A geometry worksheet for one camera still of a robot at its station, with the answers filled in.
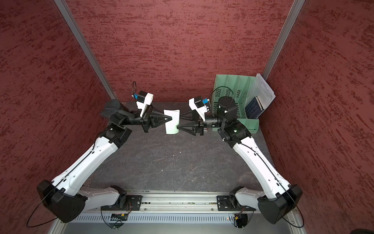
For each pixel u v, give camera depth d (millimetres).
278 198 370
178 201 760
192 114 569
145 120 487
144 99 462
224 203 738
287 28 780
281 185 387
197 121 509
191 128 538
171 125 541
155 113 515
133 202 741
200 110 494
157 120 539
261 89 962
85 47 858
